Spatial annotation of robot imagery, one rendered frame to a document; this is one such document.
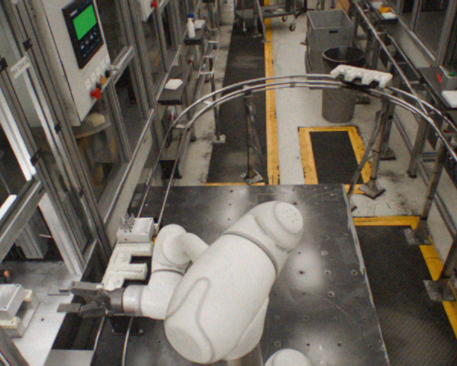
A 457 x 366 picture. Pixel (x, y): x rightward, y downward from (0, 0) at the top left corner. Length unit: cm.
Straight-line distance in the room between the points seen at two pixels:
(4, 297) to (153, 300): 47
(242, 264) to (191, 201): 145
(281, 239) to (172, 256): 58
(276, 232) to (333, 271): 107
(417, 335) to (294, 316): 101
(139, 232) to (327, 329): 79
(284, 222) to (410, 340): 181
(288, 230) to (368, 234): 221
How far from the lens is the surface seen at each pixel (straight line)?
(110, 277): 161
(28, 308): 157
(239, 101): 450
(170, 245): 126
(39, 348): 147
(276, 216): 74
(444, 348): 252
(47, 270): 167
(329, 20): 511
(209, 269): 69
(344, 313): 167
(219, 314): 66
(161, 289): 126
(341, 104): 400
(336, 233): 194
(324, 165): 350
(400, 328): 251
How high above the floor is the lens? 204
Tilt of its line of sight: 38 degrees down
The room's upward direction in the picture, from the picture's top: 5 degrees counter-clockwise
